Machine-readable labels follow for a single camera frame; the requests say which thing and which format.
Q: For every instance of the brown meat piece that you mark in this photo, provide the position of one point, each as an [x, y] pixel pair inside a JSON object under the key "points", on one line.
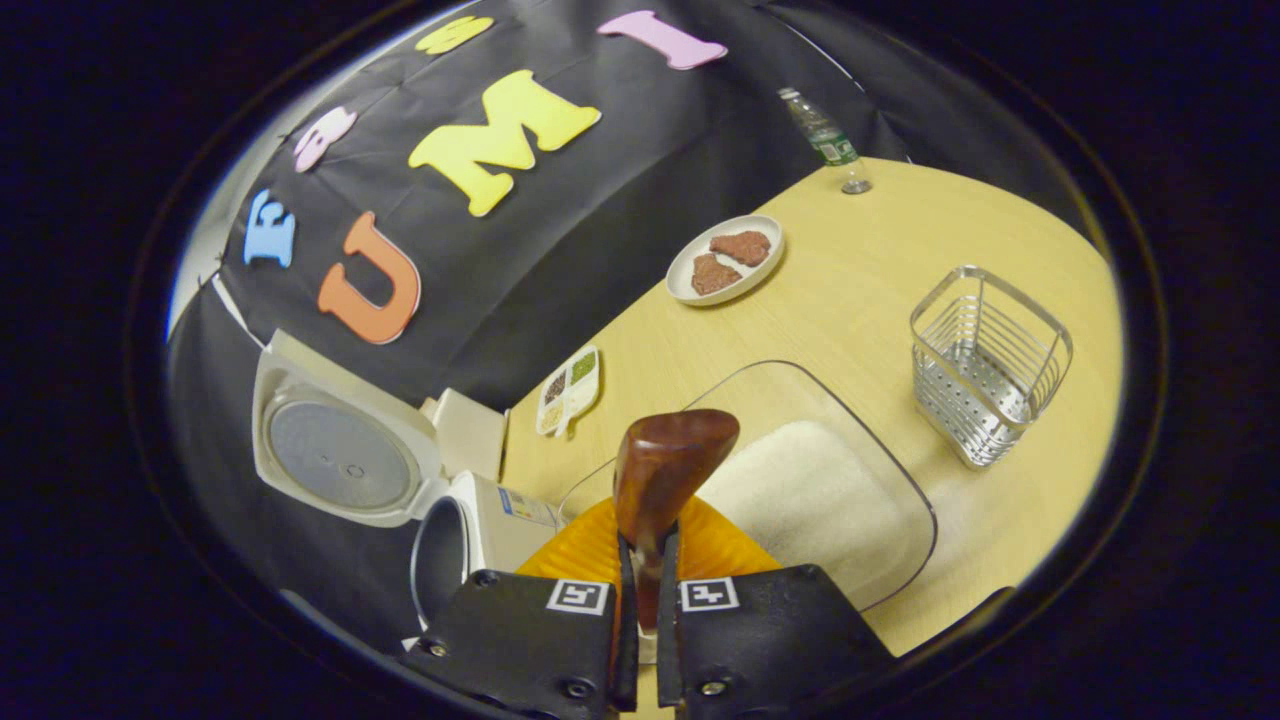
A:
{"points": [[742, 248], [714, 275]]}

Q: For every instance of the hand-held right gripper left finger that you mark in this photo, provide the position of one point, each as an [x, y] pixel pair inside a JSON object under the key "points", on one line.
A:
{"points": [[625, 650]]}

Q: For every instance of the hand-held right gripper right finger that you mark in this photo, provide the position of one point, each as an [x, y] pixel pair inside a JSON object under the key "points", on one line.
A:
{"points": [[668, 650]]}

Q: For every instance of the white rice cooker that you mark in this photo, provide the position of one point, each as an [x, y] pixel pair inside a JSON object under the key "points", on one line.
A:
{"points": [[350, 460]]}

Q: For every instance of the clear plastic water bottle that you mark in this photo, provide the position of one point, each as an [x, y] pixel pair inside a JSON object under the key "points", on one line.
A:
{"points": [[825, 140]]}

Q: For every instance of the white round plate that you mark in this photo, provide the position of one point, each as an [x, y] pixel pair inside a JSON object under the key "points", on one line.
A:
{"points": [[765, 275]]}

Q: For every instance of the clear glass tray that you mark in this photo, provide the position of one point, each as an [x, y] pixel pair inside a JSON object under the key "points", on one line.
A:
{"points": [[780, 395]]}

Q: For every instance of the brown wooden spoon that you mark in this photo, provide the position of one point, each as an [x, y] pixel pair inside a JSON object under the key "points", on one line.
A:
{"points": [[665, 470]]}

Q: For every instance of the white divided grain dish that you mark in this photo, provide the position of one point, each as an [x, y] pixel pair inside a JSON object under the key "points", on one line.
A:
{"points": [[570, 390]]}

